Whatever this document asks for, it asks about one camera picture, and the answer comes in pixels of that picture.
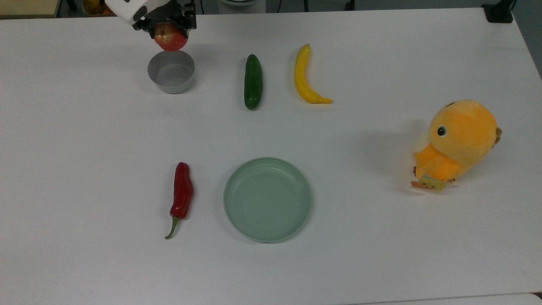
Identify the red apple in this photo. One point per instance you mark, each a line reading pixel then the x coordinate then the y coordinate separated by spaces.
pixel 171 39

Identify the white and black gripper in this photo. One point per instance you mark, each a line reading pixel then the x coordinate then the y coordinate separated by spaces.
pixel 135 9

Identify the dark green cucumber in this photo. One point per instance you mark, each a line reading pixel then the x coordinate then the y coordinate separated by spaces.
pixel 253 82

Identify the clear box of toy food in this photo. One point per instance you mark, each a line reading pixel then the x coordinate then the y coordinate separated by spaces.
pixel 93 6

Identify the yellow banana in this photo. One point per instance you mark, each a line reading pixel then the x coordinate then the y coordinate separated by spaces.
pixel 301 78

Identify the beige wooden furniture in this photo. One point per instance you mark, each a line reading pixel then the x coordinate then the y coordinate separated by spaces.
pixel 27 7

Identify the red chili pepper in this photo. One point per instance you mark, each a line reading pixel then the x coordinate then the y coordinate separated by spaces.
pixel 182 190

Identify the pale green round plate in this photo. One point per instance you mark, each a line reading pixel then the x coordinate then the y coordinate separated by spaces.
pixel 267 200

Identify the orange plush bird toy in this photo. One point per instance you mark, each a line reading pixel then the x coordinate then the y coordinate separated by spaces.
pixel 459 142

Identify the grey plastic bowl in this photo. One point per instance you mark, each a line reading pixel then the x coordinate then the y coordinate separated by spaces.
pixel 171 74

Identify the black table clamp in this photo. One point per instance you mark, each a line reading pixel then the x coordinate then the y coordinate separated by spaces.
pixel 499 12

